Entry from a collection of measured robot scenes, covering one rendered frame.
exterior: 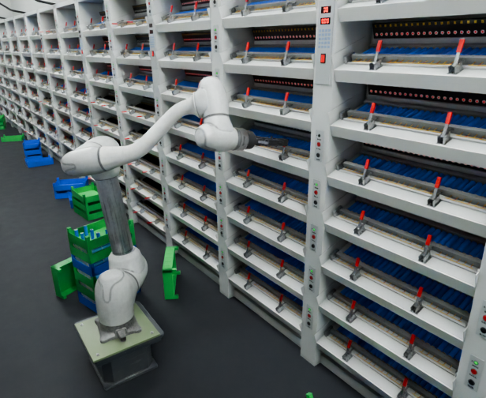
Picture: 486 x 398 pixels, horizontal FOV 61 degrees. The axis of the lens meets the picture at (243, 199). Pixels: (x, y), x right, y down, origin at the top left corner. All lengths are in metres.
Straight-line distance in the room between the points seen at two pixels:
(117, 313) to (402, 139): 1.34
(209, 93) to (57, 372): 1.46
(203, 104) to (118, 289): 0.87
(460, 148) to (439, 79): 0.21
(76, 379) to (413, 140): 1.74
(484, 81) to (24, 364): 2.19
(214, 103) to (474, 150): 0.88
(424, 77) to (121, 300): 1.44
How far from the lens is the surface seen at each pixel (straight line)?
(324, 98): 1.61
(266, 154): 1.93
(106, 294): 1.91
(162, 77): 2.73
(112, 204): 1.95
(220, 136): 1.55
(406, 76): 1.41
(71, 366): 2.26
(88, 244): 2.35
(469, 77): 1.31
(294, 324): 2.12
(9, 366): 2.39
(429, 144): 1.38
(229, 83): 2.13
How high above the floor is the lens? 1.42
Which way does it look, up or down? 21 degrees down
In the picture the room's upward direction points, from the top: 1 degrees counter-clockwise
